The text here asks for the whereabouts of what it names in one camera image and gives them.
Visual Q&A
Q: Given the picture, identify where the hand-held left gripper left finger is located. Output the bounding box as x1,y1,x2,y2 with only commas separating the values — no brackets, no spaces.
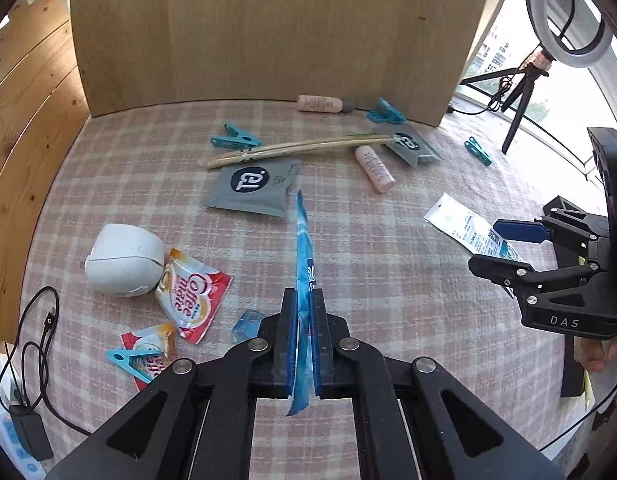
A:
45,287,299,480

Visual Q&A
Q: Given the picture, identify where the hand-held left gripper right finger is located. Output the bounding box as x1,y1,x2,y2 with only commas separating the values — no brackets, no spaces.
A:
309,289,567,480

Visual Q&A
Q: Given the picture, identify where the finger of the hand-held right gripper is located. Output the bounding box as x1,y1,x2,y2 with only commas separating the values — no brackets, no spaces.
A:
468,254,602,307
492,214,612,262

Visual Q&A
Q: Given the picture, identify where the white green printed sachet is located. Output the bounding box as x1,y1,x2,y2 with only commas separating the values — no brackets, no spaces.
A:
423,192,525,264

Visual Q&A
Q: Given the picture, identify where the long blue sachet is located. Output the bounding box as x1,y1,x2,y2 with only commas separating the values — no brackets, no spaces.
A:
287,190,322,417

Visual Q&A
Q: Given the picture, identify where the person's right hand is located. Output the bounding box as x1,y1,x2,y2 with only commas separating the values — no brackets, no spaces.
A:
575,329,617,375

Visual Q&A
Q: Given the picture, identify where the light blue clear sachet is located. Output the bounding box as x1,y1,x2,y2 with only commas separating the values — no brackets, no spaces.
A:
232,310,266,345

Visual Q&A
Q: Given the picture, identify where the teal clothespin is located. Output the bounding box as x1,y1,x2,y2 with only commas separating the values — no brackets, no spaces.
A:
365,97,407,126
210,122,262,151
463,136,494,167
107,349,177,386

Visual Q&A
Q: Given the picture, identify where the pink plaid tablecloth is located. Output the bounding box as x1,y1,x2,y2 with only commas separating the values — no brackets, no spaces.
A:
18,97,609,480

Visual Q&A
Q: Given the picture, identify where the black tripod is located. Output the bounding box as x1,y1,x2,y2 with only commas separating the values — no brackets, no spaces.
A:
458,47,557,156

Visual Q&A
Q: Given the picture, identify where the red white creamer sachet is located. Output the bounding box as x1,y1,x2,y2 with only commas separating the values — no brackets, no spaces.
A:
153,247,234,345
120,323,178,394

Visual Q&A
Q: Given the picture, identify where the grey logo packet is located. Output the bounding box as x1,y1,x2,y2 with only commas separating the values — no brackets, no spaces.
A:
385,124,444,168
203,158,304,219

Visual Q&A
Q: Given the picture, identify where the pale cosmetic tube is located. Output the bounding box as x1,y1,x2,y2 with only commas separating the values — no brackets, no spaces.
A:
296,95,357,115
355,145,397,194

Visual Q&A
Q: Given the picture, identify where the row of apartment buildings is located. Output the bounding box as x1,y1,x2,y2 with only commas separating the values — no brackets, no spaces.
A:
465,0,535,82

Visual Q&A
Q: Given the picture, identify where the white rounded plastic case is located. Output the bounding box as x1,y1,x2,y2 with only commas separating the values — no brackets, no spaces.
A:
83,223,167,299

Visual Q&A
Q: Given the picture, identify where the bamboo chopstick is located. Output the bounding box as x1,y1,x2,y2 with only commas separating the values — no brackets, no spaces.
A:
207,136,395,170
207,133,394,166

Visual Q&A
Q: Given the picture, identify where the black power adapter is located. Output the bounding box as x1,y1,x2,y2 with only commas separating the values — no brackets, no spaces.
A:
8,405,55,462

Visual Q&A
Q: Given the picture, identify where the white power strip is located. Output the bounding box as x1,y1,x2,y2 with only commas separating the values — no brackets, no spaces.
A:
0,392,45,479

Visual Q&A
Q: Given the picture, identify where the light wooden cabinet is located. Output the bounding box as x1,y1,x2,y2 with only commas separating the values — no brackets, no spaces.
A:
70,0,495,128

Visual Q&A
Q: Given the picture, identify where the pine plank panel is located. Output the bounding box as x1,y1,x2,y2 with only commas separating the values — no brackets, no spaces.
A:
0,0,92,342

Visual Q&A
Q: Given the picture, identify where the black ring light cable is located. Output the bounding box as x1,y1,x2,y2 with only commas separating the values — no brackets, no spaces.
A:
445,74,515,117

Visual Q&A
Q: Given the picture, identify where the white ring light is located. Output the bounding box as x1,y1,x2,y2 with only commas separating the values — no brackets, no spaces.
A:
525,0,615,67

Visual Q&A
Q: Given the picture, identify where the thin black cable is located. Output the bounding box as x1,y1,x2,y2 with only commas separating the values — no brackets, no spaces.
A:
1,286,95,437

